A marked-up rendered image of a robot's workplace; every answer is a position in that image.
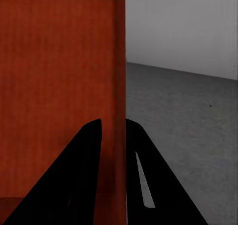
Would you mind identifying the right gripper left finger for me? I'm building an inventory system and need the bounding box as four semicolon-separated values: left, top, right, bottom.
3;119;102;225

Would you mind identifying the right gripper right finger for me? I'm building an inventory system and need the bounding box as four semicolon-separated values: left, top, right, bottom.
126;119;208;225

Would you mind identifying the storage box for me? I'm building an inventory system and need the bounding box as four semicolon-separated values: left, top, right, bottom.
0;0;127;225

